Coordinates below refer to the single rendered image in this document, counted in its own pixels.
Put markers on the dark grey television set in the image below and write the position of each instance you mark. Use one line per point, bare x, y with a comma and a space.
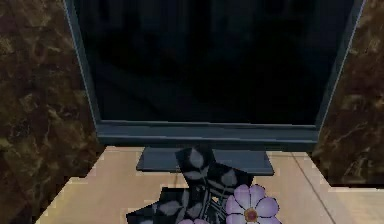
206, 66

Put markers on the light wooden stand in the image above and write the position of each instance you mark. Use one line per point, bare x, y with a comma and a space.
100, 193

